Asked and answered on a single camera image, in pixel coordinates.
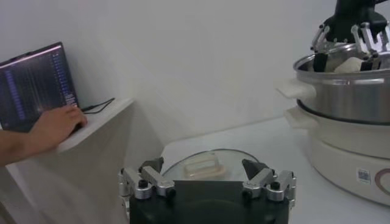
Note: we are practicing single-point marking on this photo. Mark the white steamed baozi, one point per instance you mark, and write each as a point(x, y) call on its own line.
point(348, 65)

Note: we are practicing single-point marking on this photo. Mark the black laptop with lit screen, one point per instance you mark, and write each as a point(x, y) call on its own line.
point(33, 88)

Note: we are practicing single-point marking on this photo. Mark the person's bare forearm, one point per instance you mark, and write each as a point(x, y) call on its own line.
point(13, 146)

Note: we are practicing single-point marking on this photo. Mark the person's bare hand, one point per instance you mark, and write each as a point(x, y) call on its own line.
point(55, 128)

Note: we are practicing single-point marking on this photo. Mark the white side table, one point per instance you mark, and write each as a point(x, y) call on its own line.
point(91, 170)

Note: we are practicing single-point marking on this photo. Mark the round glass pot lid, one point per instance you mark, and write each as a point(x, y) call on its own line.
point(204, 167)

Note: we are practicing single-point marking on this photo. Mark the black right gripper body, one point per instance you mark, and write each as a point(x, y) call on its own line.
point(350, 18)

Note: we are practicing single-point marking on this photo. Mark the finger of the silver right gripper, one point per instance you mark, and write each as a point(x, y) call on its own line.
point(320, 61)
point(373, 42)

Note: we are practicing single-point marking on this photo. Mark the cream electric cooking pot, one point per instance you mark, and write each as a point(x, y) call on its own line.
point(341, 152)

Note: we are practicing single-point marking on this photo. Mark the perforated steel steamer basket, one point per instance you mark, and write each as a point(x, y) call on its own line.
point(344, 97)

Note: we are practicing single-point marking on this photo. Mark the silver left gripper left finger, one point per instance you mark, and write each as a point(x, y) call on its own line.
point(146, 182)

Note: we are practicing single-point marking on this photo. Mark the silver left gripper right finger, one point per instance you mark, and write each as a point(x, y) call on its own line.
point(268, 182)

